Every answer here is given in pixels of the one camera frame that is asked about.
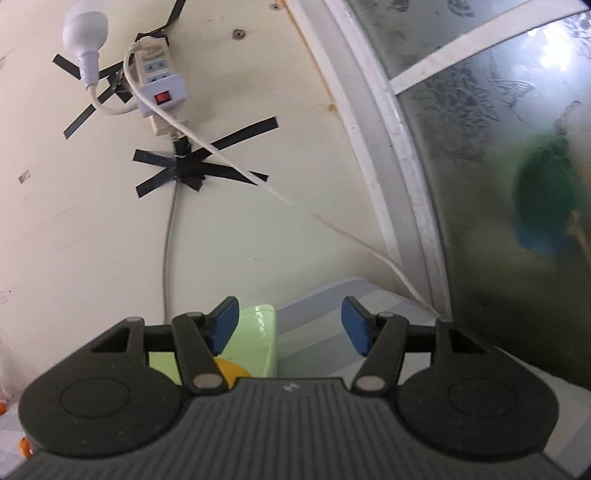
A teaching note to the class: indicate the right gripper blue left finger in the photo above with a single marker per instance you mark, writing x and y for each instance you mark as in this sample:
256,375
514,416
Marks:
198,339

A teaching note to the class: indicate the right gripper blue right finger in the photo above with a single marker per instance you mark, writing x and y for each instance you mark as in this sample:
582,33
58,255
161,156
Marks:
380,338

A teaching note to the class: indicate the large yellow fruit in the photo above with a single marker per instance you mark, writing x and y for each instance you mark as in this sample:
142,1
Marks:
231,372

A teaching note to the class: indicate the light green plastic basket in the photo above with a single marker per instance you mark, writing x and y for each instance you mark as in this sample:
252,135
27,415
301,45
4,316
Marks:
252,345

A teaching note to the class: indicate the striped blue white cloth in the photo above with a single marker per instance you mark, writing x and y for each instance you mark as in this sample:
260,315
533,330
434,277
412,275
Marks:
310,341

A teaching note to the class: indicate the black tape cross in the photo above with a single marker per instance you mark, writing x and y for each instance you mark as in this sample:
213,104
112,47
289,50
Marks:
189,167

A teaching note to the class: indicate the white power strip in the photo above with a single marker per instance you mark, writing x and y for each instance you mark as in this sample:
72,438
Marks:
157,76

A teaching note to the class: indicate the white light bulb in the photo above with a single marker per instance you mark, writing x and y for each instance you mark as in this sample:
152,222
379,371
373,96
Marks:
84,33

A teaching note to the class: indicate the white window frame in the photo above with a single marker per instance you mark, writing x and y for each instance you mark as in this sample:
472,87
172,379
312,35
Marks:
367,102

